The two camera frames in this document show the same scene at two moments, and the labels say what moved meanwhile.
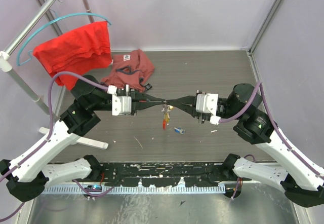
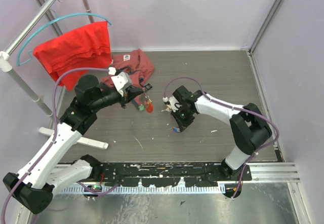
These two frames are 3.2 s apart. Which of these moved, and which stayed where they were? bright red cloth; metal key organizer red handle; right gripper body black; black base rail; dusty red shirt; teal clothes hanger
Moved: right gripper body black; metal key organizer red handle
Stayed: bright red cloth; dusty red shirt; black base rail; teal clothes hanger
